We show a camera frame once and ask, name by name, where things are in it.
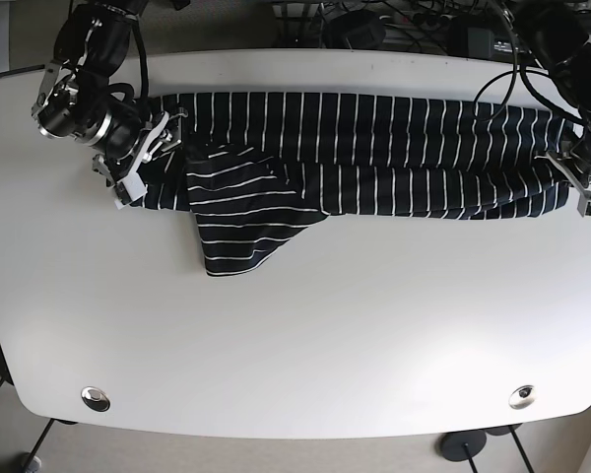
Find black power adapter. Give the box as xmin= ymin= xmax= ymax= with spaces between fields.
xmin=322 ymin=10 xmax=386 ymax=49

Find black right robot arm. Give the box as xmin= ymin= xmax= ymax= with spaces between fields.
xmin=32 ymin=1 xmax=186 ymax=196

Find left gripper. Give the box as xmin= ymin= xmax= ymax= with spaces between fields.
xmin=534 ymin=114 xmax=591 ymax=202

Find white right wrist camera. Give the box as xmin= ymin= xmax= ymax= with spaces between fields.
xmin=113 ymin=173 xmax=148 ymax=209

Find chrome table grommet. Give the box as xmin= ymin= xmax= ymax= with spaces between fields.
xmin=508 ymin=384 xmax=537 ymax=410
xmin=81 ymin=386 xmax=111 ymax=413

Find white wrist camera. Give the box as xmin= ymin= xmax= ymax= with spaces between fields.
xmin=577 ymin=190 xmax=591 ymax=217
xmin=113 ymin=173 xmax=148 ymax=209

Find right chrome table grommet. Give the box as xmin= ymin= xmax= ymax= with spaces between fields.
xmin=508 ymin=384 xmax=537 ymax=410

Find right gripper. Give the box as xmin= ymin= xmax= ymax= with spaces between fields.
xmin=32 ymin=81 xmax=188 ymax=190

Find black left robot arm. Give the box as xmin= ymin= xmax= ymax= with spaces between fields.
xmin=473 ymin=1 xmax=591 ymax=216

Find navy white striped T-shirt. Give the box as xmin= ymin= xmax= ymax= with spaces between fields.
xmin=139 ymin=92 xmax=569 ymax=277

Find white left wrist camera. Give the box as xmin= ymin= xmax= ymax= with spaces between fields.
xmin=577 ymin=190 xmax=591 ymax=217

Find black round stand base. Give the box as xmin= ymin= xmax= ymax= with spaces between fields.
xmin=437 ymin=430 xmax=487 ymax=462

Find left chrome table grommet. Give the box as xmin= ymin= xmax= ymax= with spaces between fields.
xmin=81 ymin=386 xmax=111 ymax=413

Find black electronics box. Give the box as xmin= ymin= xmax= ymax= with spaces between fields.
xmin=445 ymin=15 xmax=520 ymax=63

